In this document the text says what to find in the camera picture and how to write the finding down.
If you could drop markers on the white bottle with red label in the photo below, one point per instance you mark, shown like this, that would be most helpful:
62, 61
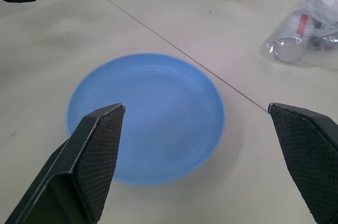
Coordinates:
293, 39

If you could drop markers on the blue plate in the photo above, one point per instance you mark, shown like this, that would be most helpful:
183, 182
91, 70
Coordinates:
148, 118

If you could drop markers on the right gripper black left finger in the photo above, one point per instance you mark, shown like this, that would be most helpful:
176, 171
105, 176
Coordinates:
79, 171

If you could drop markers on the clear plastic bag with bottles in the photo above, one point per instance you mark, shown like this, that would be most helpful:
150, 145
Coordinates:
303, 31

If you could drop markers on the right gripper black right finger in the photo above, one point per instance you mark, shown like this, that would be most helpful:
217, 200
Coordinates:
309, 160

